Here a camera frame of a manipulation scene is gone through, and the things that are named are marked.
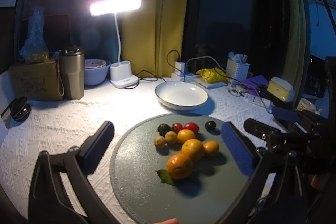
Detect white cable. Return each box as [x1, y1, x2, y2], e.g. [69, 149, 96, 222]
[186, 55, 229, 75]

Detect white textured tablecloth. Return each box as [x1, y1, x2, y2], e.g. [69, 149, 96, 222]
[0, 77, 289, 224]

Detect black round object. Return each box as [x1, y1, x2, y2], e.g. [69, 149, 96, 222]
[10, 97, 31, 122]

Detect yellow curtain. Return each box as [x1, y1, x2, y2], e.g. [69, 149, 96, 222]
[121, 0, 187, 77]

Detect purple cloth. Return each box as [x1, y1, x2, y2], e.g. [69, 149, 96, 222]
[241, 75, 269, 96]

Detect small orange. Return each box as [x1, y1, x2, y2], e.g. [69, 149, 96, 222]
[203, 141, 220, 157]
[177, 129, 196, 144]

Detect yellow duck bag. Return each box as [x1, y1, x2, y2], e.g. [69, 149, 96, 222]
[197, 67, 230, 83]

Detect black cable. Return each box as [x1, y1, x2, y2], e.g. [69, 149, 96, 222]
[115, 49, 182, 90]

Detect white flat box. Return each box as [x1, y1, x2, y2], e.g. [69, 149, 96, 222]
[193, 77, 227, 89]

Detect small keychain cluster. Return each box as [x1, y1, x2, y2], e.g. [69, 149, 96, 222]
[228, 85, 248, 97]

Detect cardboard box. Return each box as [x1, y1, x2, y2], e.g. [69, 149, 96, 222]
[9, 59, 64, 101]

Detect yellow tissue pack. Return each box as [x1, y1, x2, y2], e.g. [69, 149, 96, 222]
[267, 77, 295, 102]

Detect round grey-green mat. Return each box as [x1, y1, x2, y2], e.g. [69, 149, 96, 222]
[110, 114, 253, 223]

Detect brown longan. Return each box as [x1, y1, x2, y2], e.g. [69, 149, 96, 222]
[154, 135, 166, 149]
[165, 131, 178, 145]

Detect blue plastic bag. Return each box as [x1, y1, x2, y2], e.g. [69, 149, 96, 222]
[19, 6, 49, 64]

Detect lavender stacked bowls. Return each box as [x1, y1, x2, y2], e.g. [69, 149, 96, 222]
[84, 59, 111, 86]

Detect dark plum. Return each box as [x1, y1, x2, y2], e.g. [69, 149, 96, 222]
[157, 123, 171, 137]

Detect barcode label packet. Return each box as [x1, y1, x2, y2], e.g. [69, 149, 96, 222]
[243, 93, 270, 109]

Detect green leaf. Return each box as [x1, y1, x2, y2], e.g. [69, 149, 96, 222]
[156, 169, 175, 186]

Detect steel tumbler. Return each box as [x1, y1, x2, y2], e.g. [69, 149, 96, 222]
[59, 44, 85, 100]

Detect large orange with leaf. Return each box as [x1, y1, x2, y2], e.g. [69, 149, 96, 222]
[166, 153, 194, 180]

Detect white desk lamp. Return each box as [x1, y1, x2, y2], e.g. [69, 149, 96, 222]
[89, 0, 142, 89]

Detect dark cherry with stem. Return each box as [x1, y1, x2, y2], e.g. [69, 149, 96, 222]
[205, 121, 217, 132]

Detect white power strip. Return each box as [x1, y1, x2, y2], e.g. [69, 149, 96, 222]
[171, 72, 200, 83]

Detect white woven basket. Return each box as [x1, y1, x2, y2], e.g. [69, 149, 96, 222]
[226, 59, 250, 81]

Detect white charger plug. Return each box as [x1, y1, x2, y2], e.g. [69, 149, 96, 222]
[174, 61, 185, 75]

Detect red tomato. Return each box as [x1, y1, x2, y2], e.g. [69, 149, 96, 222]
[183, 122, 199, 134]
[171, 123, 183, 134]

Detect white ceramic bowl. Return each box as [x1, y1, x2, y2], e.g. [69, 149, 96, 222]
[154, 81, 209, 111]

